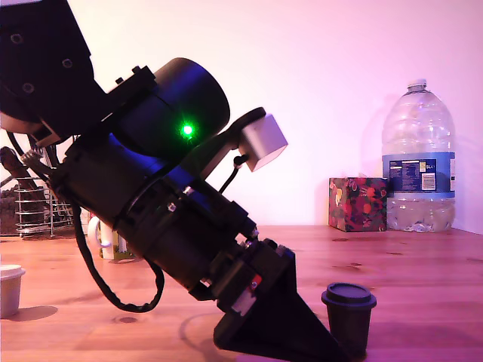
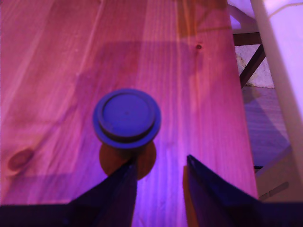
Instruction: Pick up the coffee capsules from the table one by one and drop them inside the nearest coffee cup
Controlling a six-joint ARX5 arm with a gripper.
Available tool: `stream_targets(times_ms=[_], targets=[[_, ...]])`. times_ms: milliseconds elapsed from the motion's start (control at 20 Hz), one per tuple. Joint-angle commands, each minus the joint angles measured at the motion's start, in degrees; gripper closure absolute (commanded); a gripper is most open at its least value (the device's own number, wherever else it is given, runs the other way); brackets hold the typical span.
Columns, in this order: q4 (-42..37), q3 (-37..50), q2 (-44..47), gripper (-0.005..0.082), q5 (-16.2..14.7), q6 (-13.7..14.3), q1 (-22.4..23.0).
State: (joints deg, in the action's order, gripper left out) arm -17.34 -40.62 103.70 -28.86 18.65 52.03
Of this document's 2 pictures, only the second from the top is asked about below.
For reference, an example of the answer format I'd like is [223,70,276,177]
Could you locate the grey coffee capsule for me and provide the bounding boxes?
[92,87,162,150]

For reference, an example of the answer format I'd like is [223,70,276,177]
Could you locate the white wooden chair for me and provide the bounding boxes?
[226,0,303,202]

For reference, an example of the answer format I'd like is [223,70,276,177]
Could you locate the dark brown wooden frame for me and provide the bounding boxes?
[232,32,266,90]

